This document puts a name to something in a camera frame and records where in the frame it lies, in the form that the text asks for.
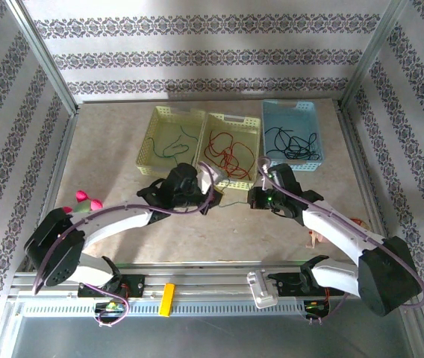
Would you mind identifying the black cable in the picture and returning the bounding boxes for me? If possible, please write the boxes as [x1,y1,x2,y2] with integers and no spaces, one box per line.
[284,131,320,162]
[264,126,296,154]

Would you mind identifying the red cable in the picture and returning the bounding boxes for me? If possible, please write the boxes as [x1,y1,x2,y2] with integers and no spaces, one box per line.
[204,130,257,180]

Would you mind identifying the yellow perforated plastic basket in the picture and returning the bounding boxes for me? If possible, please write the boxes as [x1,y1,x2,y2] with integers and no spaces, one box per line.
[196,113,264,191]
[135,105,208,177]

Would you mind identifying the blue perforated plastic basket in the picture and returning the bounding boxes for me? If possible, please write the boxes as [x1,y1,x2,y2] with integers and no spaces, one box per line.
[262,98,325,173]

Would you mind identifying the pale pink figurine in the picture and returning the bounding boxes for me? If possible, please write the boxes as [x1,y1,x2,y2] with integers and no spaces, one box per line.
[304,218,369,250]

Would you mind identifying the yellow plastic clip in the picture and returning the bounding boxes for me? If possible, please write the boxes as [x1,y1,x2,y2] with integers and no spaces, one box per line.
[158,283,178,318]

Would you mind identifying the pink and green toy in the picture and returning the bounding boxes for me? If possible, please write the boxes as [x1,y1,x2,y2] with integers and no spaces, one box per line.
[62,189,105,215]

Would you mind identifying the small circuit board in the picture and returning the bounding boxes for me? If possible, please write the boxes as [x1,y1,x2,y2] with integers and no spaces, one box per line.
[94,301,128,316]
[303,300,331,318]

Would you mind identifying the grey metal panel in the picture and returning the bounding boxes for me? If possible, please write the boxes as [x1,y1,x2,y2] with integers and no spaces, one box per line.
[10,315,417,358]

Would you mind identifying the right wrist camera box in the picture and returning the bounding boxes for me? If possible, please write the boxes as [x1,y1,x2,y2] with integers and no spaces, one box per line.
[258,158,284,189]

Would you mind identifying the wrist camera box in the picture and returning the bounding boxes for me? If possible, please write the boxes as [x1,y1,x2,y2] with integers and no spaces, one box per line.
[196,163,223,195]
[258,158,284,189]

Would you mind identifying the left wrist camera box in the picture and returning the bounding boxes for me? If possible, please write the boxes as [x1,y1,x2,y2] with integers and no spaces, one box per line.
[196,163,223,195]

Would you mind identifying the aluminium side rail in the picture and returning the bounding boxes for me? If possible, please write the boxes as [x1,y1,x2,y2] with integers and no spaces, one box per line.
[23,107,82,271]
[334,106,403,270]

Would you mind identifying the aluminium frame rail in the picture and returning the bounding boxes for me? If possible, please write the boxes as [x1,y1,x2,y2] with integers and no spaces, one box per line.
[8,263,417,300]

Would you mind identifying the white plastic bracket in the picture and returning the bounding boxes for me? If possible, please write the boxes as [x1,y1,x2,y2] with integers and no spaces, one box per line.
[247,270,279,310]

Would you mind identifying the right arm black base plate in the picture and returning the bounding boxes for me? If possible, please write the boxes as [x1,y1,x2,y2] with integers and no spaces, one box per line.
[267,270,346,298]

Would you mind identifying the grey slotted cable duct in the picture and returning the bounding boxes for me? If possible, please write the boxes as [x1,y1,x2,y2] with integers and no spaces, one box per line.
[19,300,403,318]

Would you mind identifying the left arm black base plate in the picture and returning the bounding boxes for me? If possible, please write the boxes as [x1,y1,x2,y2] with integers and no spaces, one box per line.
[77,274,146,299]

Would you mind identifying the aluminium frame post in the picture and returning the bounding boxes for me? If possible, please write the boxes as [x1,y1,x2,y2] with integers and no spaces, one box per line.
[338,0,414,110]
[4,0,81,115]

